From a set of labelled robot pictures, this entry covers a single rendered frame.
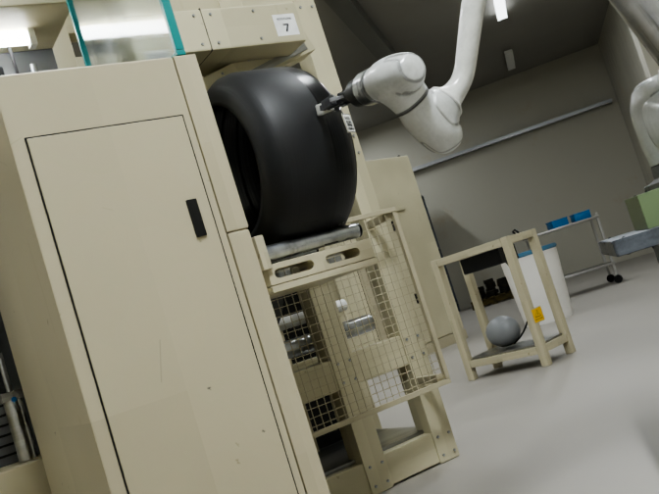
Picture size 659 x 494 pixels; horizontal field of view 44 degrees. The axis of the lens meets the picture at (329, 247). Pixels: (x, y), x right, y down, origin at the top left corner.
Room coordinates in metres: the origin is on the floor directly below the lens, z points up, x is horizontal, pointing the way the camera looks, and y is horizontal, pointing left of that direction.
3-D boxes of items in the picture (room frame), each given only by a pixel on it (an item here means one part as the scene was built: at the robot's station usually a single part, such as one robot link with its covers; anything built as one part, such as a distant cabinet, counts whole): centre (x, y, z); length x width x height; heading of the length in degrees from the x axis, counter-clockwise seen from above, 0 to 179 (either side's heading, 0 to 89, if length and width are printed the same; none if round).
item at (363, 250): (2.38, 0.05, 0.83); 0.36 x 0.09 x 0.06; 122
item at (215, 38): (2.82, 0.18, 1.71); 0.61 x 0.25 x 0.15; 122
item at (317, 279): (2.50, 0.13, 0.80); 0.37 x 0.36 x 0.02; 32
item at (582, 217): (9.82, -2.64, 0.48); 1.02 x 0.59 x 0.95; 77
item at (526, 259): (7.64, -1.73, 0.34); 0.56 x 0.55 x 0.67; 166
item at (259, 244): (2.41, 0.28, 0.90); 0.40 x 0.03 x 0.10; 32
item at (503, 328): (5.22, -0.92, 0.40); 0.60 x 0.35 x 0.80; 46
